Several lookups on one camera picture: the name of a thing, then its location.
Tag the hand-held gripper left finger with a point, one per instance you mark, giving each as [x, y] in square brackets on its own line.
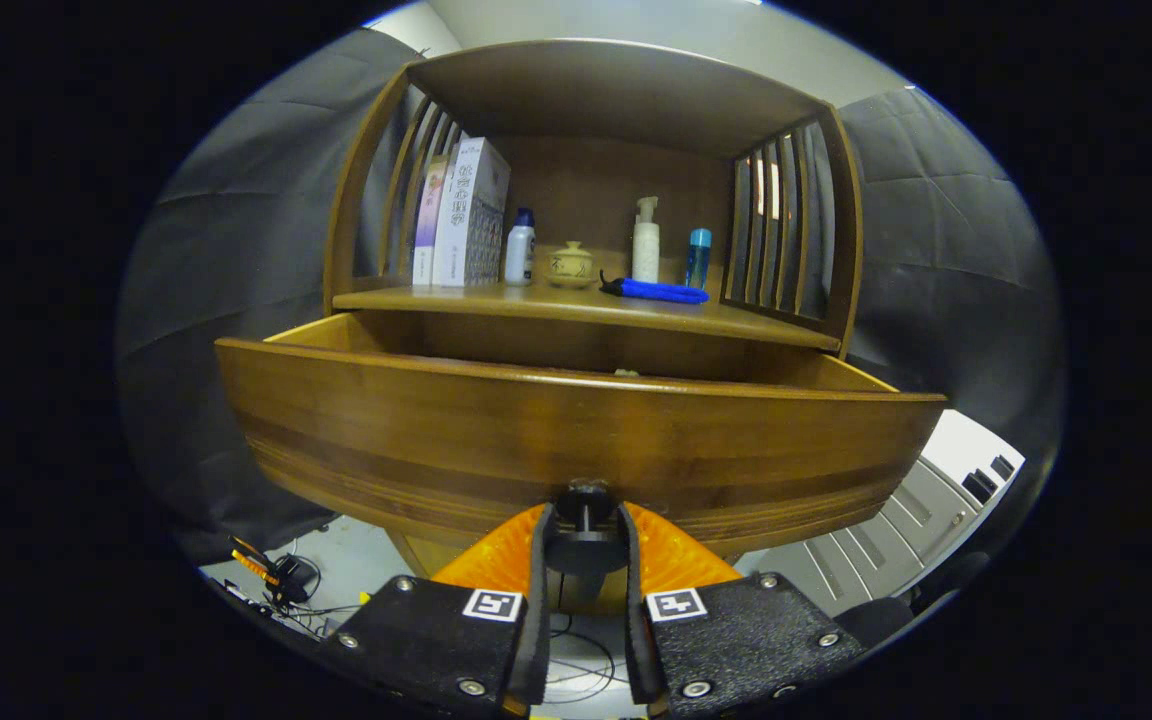
[539, 620]

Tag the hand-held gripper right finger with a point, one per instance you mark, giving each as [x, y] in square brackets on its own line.
[633, 620]

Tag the black drawer knob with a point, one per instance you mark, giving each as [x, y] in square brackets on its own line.
[586, 545]

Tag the brown wooden drawer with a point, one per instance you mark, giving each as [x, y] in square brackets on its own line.
[536, 440]

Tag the white drawer unit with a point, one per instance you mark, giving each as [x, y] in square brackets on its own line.
[886, 540]

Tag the brown wooden countertop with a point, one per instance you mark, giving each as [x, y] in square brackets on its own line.
[576, 305]

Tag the brown wooden cabinet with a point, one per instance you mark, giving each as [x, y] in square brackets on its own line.
[616, 100]

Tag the orange black device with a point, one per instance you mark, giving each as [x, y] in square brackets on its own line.
[286, 575]

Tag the blue folded cloth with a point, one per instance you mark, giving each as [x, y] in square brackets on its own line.
[661, 291]

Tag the yellow lidded tea cup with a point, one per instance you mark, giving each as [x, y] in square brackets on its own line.
[571, 268]

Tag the white bottle blue cap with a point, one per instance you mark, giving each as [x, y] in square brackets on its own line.
[519, 255]

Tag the blue cylinder bottle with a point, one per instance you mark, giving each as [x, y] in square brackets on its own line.
[698, 260]

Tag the white pump bottle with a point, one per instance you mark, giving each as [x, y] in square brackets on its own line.
[645, 250]

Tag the thin purple book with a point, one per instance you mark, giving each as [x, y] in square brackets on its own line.
[426, 230]

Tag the thick white book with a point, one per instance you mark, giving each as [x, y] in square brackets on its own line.
[466, 220]

